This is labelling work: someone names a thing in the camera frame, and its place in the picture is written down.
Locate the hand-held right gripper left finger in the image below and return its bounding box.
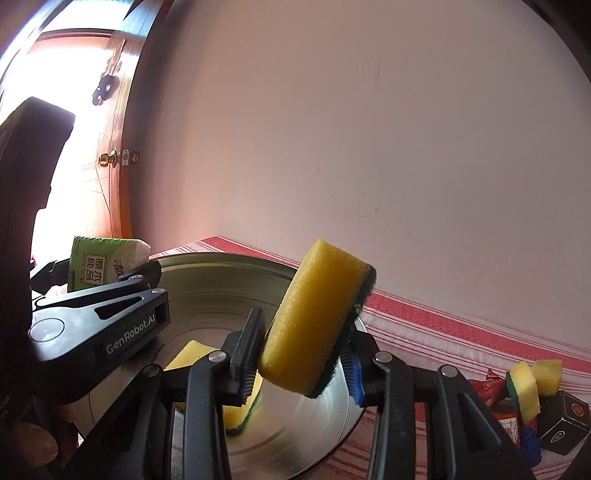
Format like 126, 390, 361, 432
62, 307, 271, 480

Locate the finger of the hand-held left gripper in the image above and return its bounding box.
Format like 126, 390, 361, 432
28, 260, 171, 404
30, 260, 71, 297

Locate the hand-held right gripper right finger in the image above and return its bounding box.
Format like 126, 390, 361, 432
341, 329, 537, 480

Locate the green tissue packet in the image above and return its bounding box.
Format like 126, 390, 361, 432
68, 235, 151, 294

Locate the yellow and green sponge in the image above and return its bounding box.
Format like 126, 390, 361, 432
505, 361, 542, 424
257, 239, 378, 400
531, 359, 564, 398
164, 340, 265, 435

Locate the stainless steel basin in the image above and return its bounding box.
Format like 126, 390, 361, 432
78, 251, 370, 480

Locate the person's left hand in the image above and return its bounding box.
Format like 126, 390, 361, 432
11, 404, 79, 469

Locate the wooden door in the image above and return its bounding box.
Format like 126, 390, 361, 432
28, 0, 178, 243

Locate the red striped cloth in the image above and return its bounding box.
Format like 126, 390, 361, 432
148, 235, 591, 480

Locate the red snack packet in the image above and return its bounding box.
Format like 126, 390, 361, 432
468, 368, 514, 403

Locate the dark door ornament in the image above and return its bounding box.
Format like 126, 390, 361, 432
91, 39, 126, 108

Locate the red packet with white label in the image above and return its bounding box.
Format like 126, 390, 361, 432
491, 405, 528, 452

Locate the blue bristly item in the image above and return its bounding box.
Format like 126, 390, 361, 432
521, 425, 544, 468

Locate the black hexagonal box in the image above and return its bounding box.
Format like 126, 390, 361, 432
537, 391, 591, 459

